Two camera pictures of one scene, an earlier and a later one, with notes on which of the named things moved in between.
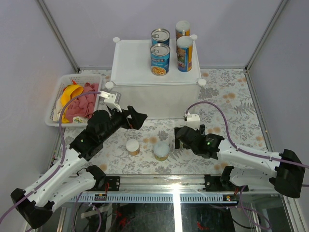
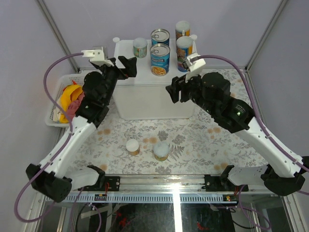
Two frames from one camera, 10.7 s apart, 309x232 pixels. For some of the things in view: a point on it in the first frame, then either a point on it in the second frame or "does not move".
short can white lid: x=133 y=146 does not move
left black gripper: x=136 y=123 -> x=130 y=70
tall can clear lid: x=184 y=45 does not move
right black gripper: x=177 y=140 -> x=179 y=83
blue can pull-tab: x=160 y=55 does not move
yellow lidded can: x=161 y=151 does not move
